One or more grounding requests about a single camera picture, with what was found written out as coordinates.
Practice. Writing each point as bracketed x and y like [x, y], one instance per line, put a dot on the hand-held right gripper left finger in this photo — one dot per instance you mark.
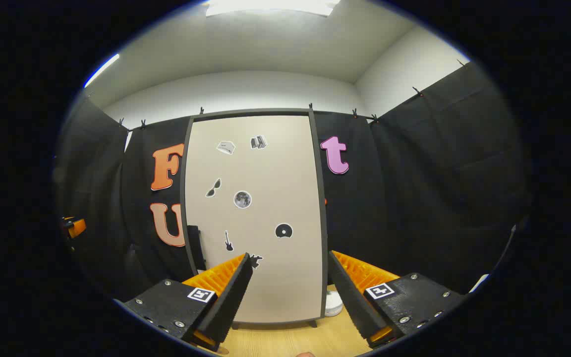
[231, 297]

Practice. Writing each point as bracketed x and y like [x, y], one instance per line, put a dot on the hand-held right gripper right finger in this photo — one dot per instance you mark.
[350, 302]

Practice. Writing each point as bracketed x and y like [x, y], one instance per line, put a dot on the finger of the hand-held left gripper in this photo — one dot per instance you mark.
[76, 228]

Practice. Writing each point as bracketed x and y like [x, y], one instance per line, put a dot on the beige cabinet door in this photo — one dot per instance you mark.
[275, 168]

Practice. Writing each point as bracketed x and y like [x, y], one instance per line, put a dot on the dark grey cabinet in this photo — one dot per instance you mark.
[321, 208]

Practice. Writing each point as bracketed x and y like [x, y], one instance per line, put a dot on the white round object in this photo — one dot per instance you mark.
[334, 305]

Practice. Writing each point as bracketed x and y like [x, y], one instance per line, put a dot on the black backdrop cloth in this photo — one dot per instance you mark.
[414, 198]

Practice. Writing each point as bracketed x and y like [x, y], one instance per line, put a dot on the large ceiling light panel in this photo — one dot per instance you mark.
[270, 6]

